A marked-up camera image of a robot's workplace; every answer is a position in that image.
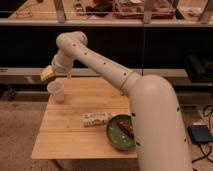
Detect black floor cable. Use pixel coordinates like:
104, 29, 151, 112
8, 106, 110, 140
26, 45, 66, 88
192, 104, 213, 164

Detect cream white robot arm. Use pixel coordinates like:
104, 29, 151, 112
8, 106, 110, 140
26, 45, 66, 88
41, 31, 193, 171

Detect wooden table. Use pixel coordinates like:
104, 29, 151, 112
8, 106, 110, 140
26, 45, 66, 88
31, 77, 137, 160

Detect white snack box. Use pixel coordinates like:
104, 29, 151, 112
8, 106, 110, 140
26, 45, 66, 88
82, 112, 109, 127

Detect long wooden shelf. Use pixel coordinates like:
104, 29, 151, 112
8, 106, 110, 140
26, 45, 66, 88
0, 0, 213, 27

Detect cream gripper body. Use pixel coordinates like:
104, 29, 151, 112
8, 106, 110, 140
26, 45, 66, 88
40, 65, 71, 81

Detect green round plate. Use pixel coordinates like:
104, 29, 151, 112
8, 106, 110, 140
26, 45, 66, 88
106, 114, 135, 151

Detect dark box on right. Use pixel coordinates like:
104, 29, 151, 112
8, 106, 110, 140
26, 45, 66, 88
185, 55, 213, 83

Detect dark blue floor box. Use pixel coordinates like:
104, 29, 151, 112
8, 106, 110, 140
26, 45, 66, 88
187, 125, 213, 144

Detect eyeglasses on shelf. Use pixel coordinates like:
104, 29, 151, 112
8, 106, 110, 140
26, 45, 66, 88
15, 10, 33, 18

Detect red brown snack bar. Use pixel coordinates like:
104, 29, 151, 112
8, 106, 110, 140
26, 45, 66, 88
116, 120, 134, 137

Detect wooden tray with items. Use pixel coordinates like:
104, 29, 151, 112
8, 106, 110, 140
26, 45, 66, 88
113, 0, 175, 19

